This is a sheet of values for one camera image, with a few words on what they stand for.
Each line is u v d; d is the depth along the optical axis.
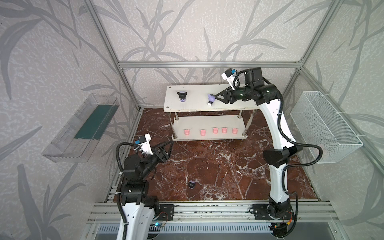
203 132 0.96
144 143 0.60
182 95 0.74
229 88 0.64
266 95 0.52
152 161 0.60
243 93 0.62
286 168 0.58
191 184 0.79
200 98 0.77
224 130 0.98
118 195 0.52
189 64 1.40
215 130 0.97
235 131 0.96
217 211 0.75
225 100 0.66
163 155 0.61
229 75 0.63
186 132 0.96
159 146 0.62
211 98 0.74
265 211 0.73
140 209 0.49
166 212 0.73
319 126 0.65
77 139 0.65
